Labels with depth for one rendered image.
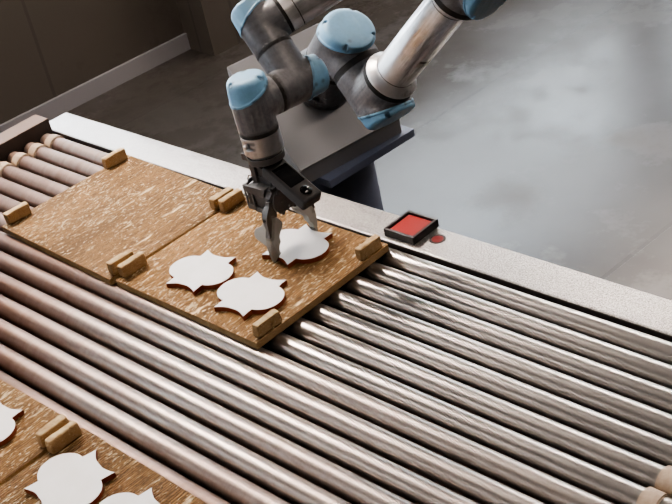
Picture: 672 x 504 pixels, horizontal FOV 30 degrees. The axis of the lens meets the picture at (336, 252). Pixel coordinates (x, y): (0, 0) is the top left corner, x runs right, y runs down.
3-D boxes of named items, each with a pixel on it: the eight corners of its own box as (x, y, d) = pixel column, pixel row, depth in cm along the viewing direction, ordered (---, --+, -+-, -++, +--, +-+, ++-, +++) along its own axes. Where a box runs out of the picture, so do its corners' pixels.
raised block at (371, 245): (376, 244, 237) (374, 232, 235) (383, 247, 236) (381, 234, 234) (355, 260, 234) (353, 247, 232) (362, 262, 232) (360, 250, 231)
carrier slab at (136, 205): (129, 160, 291) (127, 154, 290) (243, 202, 264) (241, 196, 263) (3, 232, 273) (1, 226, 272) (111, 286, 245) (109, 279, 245)
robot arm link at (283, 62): (305, 29, 231) (255, 52, 227) (337, 78, 229) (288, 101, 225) (295, 50, 238) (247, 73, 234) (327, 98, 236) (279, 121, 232)
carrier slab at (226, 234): (245, 201, 264) (243, 195, 263) (389, 250, 237) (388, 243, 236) (117, 286, 245) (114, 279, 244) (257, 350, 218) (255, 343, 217)
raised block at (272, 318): (277, 318, 222) (273, 306, 221) (284, 321, 221) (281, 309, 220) (252, 336, 219) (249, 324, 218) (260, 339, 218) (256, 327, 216)
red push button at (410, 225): (410, 219, 246) (409, 213, 245) (433, 227, 242) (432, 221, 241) (390, 234, 243) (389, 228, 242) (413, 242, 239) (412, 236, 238)
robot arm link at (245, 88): (276, 70, 223) (236, 89, 220) (290, 125, 229) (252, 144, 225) (254, 62, 229) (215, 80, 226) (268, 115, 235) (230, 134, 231)
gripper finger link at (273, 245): (259, 256, 242) (263, 209, 240) (280, 263, 238) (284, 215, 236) (247, 257, 239) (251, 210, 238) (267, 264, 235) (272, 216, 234)
